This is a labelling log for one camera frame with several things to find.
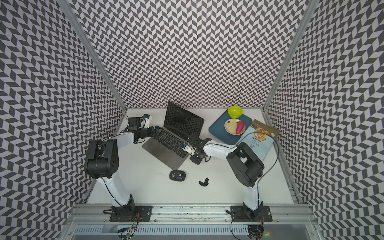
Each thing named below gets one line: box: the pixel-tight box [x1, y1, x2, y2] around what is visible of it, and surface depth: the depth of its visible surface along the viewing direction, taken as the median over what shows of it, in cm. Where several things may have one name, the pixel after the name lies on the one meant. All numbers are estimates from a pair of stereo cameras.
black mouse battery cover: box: [199, 177, 209, 187], surface depth 85 cm
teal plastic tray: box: [208, 109, 253, 145], surface depth 108 cm
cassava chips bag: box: [237, 119, 281, 161], surface depth 104 cm
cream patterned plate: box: [224, 118, 246, 136], surface depth 108 cm
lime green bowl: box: [227, 105, 243, 119], surface depth 117 cm
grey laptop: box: [141, 101, 205, 171], surface depth 99 cm
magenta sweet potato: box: [236, 120, 245, 134], surface depth 104 cm
